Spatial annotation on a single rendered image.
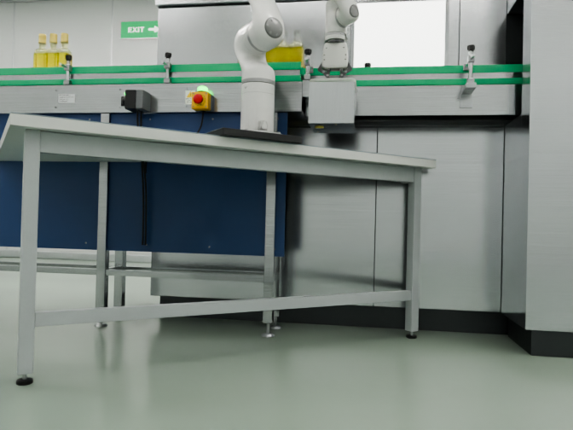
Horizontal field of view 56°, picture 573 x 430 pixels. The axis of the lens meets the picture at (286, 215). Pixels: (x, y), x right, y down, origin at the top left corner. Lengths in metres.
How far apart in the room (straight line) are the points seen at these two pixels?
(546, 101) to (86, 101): 1.87
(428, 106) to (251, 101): 0.78
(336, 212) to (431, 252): 0.46
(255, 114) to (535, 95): 1.04
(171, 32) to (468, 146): 1.50
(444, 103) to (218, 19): 1.15
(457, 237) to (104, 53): 4.79
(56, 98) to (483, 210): 1.94
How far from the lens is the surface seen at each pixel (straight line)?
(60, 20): 6.77
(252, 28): 1.95
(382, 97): 2.31
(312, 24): 2.61
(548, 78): 2.25
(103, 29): 6.48
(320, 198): 2.47
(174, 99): 2.36
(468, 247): 2.50
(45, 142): 1.68
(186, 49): 2.74
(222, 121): 2.30
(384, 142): 2.49
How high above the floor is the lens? 0.47
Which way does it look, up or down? 1 degrees up
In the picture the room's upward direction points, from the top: 1 degrees clockwise
